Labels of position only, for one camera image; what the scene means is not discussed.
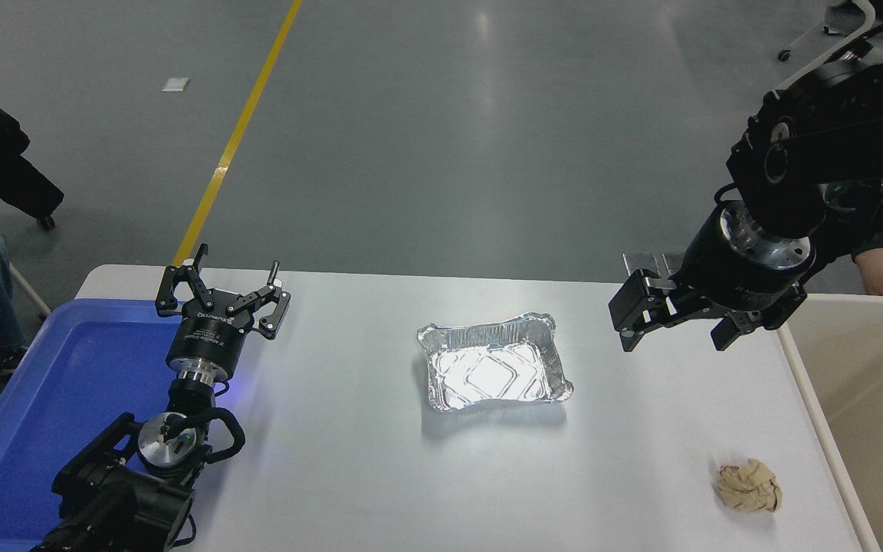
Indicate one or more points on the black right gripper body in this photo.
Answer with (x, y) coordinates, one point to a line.
(725, 276)

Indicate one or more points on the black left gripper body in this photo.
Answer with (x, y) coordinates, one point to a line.
(204, 341)

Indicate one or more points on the silver foil tray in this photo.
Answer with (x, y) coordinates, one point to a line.
(487, 368)

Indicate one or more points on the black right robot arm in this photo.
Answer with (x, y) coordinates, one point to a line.
(832, 138)

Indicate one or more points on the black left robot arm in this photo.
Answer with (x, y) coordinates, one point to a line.
(123, 498)

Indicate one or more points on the metal floor plate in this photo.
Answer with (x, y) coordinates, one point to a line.
(673, 261)
(637, 262)

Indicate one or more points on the large pale bin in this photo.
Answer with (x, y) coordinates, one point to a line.
(871, 399)

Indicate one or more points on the blue plastic tray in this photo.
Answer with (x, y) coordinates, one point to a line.
(66, 399)

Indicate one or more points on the crumpled tan paper ball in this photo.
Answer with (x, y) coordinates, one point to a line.
(748, 487)

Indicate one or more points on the black chair caster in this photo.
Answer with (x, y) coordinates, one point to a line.
(46, 223)

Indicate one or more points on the white office chair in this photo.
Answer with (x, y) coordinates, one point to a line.
(832, 50)

